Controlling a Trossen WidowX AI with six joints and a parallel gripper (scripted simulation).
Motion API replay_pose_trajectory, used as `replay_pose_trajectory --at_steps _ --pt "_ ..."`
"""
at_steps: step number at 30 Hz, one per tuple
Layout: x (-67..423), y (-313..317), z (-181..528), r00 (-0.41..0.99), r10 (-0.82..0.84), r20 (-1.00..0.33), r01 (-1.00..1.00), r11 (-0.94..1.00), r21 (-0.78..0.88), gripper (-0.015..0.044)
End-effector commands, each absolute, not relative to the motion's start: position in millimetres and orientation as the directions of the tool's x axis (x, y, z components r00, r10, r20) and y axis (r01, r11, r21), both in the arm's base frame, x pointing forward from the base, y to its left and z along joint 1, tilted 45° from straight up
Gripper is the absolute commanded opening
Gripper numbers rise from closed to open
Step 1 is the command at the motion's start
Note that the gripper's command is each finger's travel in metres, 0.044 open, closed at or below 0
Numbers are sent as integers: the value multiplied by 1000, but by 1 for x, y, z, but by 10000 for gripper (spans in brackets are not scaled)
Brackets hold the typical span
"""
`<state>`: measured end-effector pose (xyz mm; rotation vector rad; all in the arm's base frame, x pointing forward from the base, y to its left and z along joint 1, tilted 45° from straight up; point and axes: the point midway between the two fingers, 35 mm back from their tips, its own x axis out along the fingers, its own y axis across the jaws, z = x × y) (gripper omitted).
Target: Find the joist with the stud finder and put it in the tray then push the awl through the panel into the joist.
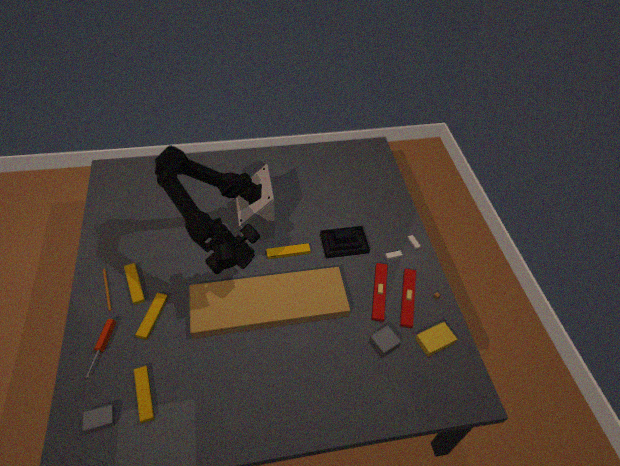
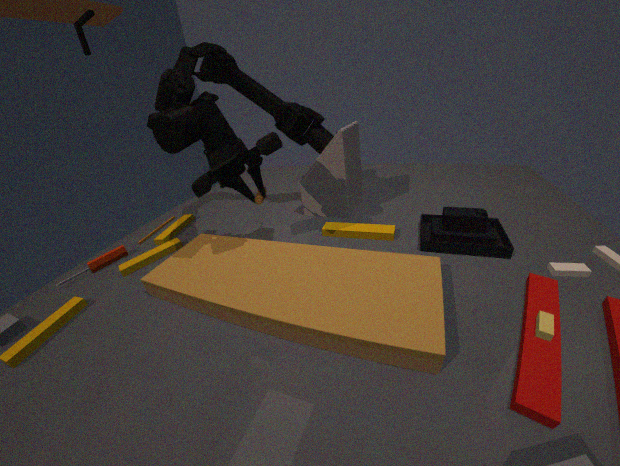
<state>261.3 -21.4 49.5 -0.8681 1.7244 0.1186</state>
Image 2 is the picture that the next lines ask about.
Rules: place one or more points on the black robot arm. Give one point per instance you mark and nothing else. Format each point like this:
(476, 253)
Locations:
(178, 124)

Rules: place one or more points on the red-handled awl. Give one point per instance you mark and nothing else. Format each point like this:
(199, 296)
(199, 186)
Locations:
(101, 262)

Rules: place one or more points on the tan wooden floor panel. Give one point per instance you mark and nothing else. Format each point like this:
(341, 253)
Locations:
(383, 307)

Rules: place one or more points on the beige flat bar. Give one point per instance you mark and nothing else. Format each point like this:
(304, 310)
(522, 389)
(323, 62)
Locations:
(608, 255)
(568, 269)

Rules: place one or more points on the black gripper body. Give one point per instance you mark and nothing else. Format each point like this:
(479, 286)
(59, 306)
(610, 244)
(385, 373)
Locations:
(264, 146)

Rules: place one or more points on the red flat bar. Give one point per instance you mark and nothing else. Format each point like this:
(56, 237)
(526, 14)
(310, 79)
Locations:
(537, 384)
(611, 308)

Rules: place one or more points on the yellow flat bar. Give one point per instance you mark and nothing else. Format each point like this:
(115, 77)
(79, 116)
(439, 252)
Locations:
(359, 230)
(30, 342)
(174, 229)
(149, 257)

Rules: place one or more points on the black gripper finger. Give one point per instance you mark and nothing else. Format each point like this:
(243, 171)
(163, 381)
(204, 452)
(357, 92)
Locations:
(255, 173)
(238, 184)

